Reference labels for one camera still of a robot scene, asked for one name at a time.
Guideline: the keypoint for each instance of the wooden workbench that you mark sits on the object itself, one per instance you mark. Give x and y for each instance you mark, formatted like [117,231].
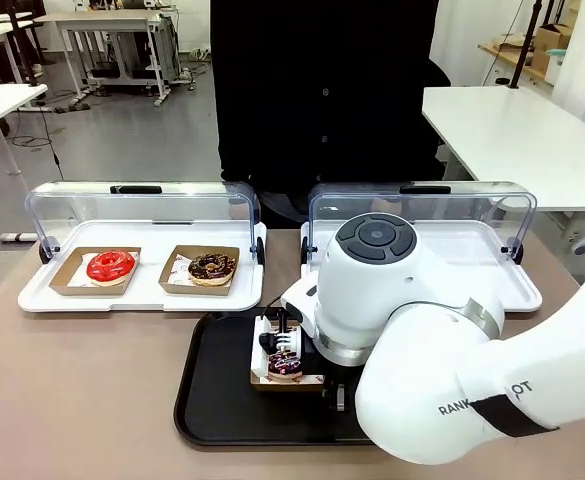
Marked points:
[512,60]

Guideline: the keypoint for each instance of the black stand pole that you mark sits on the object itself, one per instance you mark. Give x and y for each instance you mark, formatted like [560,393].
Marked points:
[522,45]

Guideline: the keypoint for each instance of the chocolate donut with pink sprinkles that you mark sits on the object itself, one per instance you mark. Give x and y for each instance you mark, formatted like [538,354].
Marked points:
[284,367]

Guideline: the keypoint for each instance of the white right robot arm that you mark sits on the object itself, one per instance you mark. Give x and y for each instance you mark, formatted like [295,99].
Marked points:
[422,350]

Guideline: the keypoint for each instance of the grey equipment cabinet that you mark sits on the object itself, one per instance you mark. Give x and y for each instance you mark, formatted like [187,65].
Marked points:
[168,45]

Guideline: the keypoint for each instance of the beige top desk white frame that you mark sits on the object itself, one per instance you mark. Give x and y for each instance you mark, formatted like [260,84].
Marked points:
[107,20]

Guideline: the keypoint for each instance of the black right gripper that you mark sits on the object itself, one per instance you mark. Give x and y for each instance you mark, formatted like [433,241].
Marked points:
[339,375]

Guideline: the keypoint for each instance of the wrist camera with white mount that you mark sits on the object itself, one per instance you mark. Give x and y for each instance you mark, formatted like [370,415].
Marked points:
[284,342]

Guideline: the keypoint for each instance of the brown cardboard donut tray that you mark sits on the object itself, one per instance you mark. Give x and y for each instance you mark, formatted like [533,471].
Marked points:
[282,387]
[167,285]
[59,285]

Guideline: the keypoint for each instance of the clear display case lid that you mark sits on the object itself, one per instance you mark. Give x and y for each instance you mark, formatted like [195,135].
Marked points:
[72,200]
[472,200]

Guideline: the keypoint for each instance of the red glazed donut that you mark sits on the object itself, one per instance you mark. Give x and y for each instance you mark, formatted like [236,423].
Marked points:
[112,270]

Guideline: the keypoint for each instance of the white display case base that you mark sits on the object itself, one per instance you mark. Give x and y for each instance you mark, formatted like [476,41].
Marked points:
[522,295]
[142,301]

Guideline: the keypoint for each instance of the large white table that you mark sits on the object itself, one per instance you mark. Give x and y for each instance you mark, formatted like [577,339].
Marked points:
[522,140]

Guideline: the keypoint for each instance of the person in black shirt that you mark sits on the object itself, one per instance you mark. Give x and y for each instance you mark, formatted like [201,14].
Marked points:
[322,75]

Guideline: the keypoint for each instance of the chocolate donut with nut crumbs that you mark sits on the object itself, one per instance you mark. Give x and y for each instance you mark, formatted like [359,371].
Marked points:
[212,270]

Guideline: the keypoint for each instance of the brown cardboard box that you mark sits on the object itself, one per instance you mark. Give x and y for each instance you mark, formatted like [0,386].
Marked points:
[552,42]

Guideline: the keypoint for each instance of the black serving tray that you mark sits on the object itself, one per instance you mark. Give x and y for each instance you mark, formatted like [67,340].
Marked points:
[222,400]

